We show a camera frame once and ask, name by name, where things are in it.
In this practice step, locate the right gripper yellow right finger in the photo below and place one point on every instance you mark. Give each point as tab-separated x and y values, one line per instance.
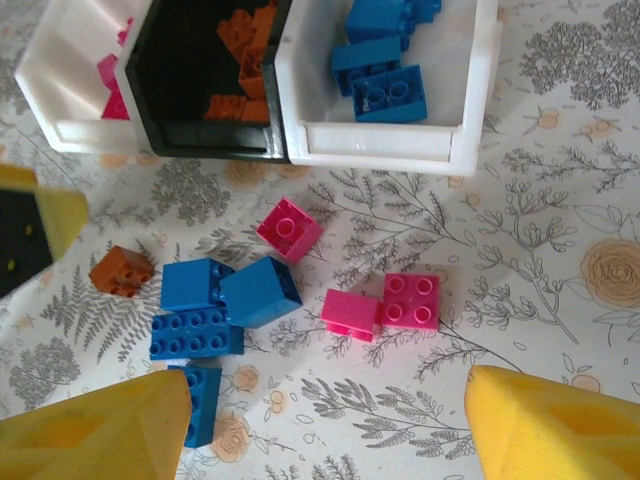
560	435

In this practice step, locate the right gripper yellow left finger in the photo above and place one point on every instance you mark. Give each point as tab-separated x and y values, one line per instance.
90	435

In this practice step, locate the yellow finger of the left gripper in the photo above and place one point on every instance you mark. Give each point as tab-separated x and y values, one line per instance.
62	220

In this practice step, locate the pink lego brick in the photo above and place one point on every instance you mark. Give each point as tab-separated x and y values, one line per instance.
117	107
112	72
410	302
290	232
350	310

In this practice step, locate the orange lego brick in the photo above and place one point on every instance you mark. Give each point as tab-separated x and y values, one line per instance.
257	111
237	30
225	107
117	270
266	22
252	70

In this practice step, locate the blue square lego brick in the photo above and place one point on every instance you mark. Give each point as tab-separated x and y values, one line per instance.
190	285
365	60
390	95
260	295
375	20

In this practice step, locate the blue long lego brick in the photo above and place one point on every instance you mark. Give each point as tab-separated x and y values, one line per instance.
195	335
205	405

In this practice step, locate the white plastic bin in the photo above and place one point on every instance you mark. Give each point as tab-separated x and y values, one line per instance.
380	145
65	60

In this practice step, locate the black plastic bin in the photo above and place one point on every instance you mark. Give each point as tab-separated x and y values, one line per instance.
175	75

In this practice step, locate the white floral tablecloth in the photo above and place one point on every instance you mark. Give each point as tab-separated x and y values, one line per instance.
500	250

